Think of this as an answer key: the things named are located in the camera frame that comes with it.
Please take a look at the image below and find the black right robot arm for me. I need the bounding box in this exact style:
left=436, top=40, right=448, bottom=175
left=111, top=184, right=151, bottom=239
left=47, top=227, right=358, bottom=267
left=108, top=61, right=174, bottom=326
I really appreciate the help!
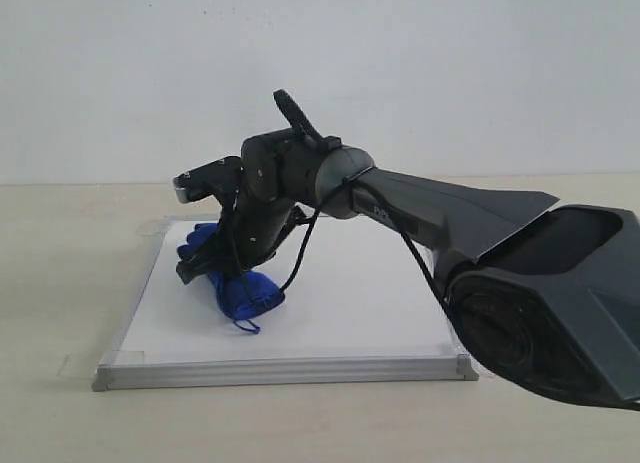
left=173, top=130, right=639, bottom=411

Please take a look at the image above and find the black braided cable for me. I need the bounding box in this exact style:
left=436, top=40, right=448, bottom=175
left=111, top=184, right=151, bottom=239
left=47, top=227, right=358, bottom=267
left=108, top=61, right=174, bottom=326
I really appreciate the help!
left=214, top=88, right=461, bottom=309

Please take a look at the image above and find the white board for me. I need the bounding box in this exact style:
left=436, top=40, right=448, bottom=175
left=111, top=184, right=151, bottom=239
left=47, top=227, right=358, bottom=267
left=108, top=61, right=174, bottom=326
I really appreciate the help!
left=92, top=216, right=478, bottom=392

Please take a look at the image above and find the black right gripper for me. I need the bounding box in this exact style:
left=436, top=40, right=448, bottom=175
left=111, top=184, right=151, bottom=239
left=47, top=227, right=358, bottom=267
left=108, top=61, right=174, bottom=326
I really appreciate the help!
left=176, top=195, right=308, bottom=284

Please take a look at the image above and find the clear tape back left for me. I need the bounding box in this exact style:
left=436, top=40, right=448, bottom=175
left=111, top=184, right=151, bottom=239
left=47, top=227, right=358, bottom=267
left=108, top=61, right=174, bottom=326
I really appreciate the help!
left=136, top=220, right=171, bottom=237

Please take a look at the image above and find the blue cloth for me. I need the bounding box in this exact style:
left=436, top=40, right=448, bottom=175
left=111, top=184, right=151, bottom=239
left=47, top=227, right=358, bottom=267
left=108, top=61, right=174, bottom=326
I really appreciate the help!
left=175, top=221, right=286, bottom=335

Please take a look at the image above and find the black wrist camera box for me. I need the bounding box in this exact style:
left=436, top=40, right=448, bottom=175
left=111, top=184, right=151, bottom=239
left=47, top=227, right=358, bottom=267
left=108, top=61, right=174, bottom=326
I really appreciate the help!
left=173, top=156, right=243, bottom=206

